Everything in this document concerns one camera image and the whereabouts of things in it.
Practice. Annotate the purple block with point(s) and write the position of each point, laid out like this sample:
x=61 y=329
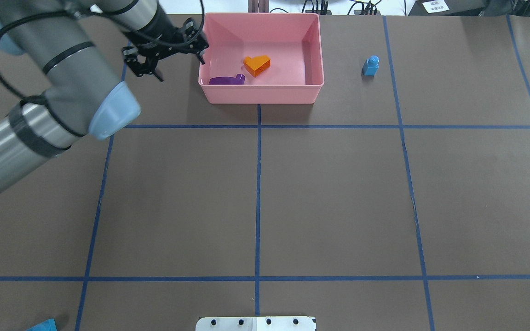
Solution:
x=239 y=79

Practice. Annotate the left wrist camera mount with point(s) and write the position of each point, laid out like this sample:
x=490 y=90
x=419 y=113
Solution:
x=140 y=65

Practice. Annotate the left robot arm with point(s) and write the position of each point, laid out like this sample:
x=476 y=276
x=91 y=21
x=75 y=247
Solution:
x=86 y=96

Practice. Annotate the pink plastic box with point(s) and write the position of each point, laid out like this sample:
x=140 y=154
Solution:
x=291 y=40

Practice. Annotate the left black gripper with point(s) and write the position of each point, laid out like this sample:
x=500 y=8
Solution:
x=155 y=28

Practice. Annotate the white camera pedestal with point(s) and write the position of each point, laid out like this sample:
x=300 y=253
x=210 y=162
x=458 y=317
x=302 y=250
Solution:
x=257 y=323

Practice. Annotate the orange block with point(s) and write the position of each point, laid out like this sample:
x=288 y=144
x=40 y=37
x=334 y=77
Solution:
x=257 y=65

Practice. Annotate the long blue block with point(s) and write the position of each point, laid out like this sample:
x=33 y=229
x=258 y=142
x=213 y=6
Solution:
x=47 y=325

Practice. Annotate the small blue block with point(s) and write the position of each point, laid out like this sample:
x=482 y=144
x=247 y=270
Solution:
x=371 y=66

